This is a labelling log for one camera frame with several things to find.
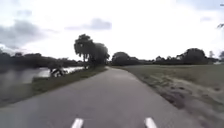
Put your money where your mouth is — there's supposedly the water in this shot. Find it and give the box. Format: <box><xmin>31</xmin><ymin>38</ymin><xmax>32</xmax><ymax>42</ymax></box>
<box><xmin>0</xmin><ymin>66</ymin><xmax>85</xmax><ymax>88</ymax></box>

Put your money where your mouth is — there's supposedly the dark wood behind water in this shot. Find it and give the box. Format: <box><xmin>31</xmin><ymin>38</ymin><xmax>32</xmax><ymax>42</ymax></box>
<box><xmin>0</xmin><ymin>49</ymin><xmax>84</xmax><ymax>72</ymax></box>

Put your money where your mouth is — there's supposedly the distant row of trees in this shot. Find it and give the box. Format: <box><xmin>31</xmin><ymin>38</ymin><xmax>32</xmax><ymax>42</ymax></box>
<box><xmin>109</xmin><ymin>47</ymin><xmax>224</xmax><ymax>67</ymax></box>

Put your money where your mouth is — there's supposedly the robot's own part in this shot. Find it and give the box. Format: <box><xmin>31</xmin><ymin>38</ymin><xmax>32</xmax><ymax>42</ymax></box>
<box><xmin>143</xmin><ymin>117</ymin><xmax>158</xmax><ymax>128</ymax></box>
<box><xmin>70</xmin><ymin>117</ymin><xmax>85</xmax><ymax>128</ymax></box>

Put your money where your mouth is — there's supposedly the broad dark tree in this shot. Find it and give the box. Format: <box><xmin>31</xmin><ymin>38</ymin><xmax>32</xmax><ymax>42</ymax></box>
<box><xmin>89</xmin><ymin>42</ymin><xmax>111</xmax><ymax>67</ymax></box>

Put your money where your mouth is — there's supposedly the grass verge with weeds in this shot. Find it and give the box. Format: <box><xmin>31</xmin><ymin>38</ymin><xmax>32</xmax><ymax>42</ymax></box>
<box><xmin>0</xmin><ymin>65</ymin><xmax>108</xmax><ymax>108</ymax></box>

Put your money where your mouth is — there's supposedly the tall dark tree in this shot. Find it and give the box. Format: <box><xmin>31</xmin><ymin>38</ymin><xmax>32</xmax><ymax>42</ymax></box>
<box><xmin>73</xmin><ymin>33</ymin><xmax>96</xmax><ymax>66</ymax></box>

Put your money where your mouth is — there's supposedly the grass field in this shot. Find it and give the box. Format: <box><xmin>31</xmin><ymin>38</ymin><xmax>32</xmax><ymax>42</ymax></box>
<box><xmin>111</xmin><ymin>63</ymin><xmax>224</xmax><ymax>128</ymax></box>

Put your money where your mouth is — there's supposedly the grey asphalt road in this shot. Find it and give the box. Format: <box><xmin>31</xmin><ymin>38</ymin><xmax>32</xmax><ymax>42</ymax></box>
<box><xmin>0</xmin><ymin>66</ymin><xmax>205</xmax><ymax>128</ymax></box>

